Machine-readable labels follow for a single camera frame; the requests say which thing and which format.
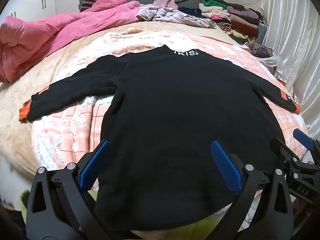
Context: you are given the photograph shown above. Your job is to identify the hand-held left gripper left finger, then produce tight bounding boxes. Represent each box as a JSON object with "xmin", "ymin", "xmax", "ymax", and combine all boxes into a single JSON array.
[{"xmin": 26, "ymin": 139, "xmax": 118, "ymax": 240}]

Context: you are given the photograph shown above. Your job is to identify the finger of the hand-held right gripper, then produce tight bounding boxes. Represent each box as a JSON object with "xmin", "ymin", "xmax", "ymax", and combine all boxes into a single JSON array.
[
  {"xmin": 292, "ymin": 128, "xmax": 320, "ymax": 155},
  {"xmin": 270, "ymin": 137, "xmax": 302, "ymax": 164}
]

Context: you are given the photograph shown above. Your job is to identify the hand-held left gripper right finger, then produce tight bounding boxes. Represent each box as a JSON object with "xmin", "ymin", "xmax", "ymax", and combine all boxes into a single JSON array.
[{"xmin": 210, "ymin": 140, "xmax": 294, "ymax": 240}]

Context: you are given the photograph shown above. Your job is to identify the black sweater with orange cuffs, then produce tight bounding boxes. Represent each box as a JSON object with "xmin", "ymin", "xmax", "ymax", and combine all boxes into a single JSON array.
[{"xmin": 19, "ymin": 44, "xmax": 300, "ymax": 232}]

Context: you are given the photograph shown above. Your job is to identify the white plastic bag of clothes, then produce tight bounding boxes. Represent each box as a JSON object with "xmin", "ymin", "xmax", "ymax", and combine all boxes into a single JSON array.
[{"xmin": 244, "ymin": 42, "xmax": 278, "ymax": 67}]

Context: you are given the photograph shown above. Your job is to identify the stack of folded clothes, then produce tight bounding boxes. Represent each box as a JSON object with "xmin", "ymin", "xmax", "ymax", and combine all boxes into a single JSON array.
[{"xmin": 199, "ymin": 0, "xmax": 263, "ymax": 44}]

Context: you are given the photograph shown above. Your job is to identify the orange white checkered blanket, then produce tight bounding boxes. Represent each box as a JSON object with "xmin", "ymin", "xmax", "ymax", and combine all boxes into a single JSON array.
[{"xmin": 31, "ymin": 29, "xmax": 310, "ymax": 205}]

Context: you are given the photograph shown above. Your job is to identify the person's green clothing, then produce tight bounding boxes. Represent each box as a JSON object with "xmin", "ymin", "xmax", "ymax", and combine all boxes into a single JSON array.
[{"xmin": 20, "ymin": 189, "xmax": 230, "ymax": 240}]

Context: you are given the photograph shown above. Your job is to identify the beige bed sheet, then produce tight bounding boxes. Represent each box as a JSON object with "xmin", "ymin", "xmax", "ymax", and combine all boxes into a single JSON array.
[{"xmin": 0, "ymin": 21, "xmax": 240, "ymax": 178}]

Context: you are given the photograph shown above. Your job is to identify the white satin curtain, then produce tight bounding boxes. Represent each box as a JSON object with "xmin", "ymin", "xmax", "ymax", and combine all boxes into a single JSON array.
[{"xmin": 260, "ymin": 0, "xmax": 320, "ymax": 140}]

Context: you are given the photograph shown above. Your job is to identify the grey storage box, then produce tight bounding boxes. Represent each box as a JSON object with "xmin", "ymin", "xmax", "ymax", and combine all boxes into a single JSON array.
[{"xmin": 258, "ymin": 22, "xmax": 268, "ymax": 46}]

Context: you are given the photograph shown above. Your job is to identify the pink quilt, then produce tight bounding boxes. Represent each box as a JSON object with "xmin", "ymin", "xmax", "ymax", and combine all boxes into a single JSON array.
[{"xmin": 0, "ymin": 0, "xmax": 140, "ymax": 83}]

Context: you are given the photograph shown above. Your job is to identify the lilac crumpled garments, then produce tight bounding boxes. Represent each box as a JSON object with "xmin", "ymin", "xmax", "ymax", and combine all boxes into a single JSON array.
[{"xmin": 136, "ymin": 5, "xmax": 217, "ymax": 29}]

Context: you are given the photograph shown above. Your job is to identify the dark navy garment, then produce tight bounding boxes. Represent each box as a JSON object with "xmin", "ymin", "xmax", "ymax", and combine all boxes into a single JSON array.
[{"xmin": 178, "ymin": 7, "xmax": 203, "ymax": 18}]

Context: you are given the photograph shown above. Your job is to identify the dark striped pillow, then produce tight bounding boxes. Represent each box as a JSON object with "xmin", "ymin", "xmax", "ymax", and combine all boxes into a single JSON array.
[{"xmin": 79, "ymin": 0, "xmax": 100, "ymax": 12}]

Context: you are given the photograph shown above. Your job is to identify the white wardrobe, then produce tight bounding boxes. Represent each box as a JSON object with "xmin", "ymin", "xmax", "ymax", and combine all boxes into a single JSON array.
[{"xmin": 0, "ymin": 0, "xmax": 80, "ymax": 23}]

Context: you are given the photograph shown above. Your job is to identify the pink fluffy garment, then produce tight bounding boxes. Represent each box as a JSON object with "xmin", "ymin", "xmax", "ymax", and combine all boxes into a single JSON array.
[{"xmin": 153, "ymin": 0, "xmax": 178, "ymax": 10}]

